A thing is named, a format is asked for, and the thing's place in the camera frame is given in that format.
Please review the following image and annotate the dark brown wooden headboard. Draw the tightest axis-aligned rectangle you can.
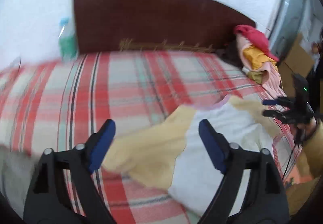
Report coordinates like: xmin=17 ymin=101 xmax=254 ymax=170
xmin=73 ymin=0 xmax=255 ymax=54

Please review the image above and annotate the mustard yellow jacket sleeve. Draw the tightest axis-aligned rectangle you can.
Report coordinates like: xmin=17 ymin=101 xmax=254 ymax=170
xmin=303 ymin=120 xmax=323 ymax=178

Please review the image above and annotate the brown cardboard box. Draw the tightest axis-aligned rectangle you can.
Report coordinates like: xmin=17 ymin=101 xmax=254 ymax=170
xmin=278 ymin=33 xmax=314 ymax=97

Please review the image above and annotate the white and yellow shirt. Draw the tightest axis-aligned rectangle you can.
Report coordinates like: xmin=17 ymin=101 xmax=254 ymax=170
xmin=102 ymin=96 xmax=280 ymax=215

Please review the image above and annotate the green label water bottle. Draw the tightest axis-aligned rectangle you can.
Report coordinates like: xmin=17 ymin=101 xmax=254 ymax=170
xmin=58 ymin=18 xmax=78 ymax=61

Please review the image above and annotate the red plaid bed blanket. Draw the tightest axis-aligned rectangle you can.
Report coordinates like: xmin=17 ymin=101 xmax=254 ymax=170
xmin=1 ymin=52 xmax=269 ymax=217

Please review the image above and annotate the red pink yellow clothes pile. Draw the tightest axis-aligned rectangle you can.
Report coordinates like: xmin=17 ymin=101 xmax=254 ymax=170
xmin=234 ymin=25 xmax=285 ymax=98

